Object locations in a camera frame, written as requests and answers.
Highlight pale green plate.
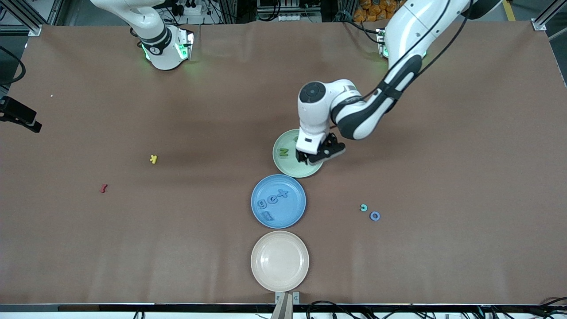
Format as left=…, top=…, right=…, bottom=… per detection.
left=272, top=128, right=326, bottom=179

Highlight brown paper table cover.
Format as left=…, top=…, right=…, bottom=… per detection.
left=0, top=20, right=567, bottom=306

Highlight orange bagged items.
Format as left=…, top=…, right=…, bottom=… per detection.
left=353, top=0, right=407, bottom=23

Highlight red and black wires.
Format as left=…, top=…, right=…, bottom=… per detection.
left=529, top=296, right=567, bottom=317

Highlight blue plate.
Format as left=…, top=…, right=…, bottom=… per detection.
left=251, top=174, right=307, bottom=230

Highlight black looped cable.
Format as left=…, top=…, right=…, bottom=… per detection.
left=306, top=300, right=357, bottom=319

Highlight beige plate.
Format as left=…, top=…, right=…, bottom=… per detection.
left=250, top=230, right=310, bottom=292

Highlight white power strip with plugs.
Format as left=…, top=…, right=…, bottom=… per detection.
left=171, top=0, right=203, bottom=17

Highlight aluminium frame extrusion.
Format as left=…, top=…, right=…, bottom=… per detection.
left=0, top=0, right=43, bottom=37
left=533, top=0, right=567, bottom=31

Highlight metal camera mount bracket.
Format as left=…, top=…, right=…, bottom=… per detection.
left=271, top=291, right=301, bottom=319

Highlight aluminium frame post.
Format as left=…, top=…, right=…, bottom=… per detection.
left=217, top=0, right=242, bottom=23

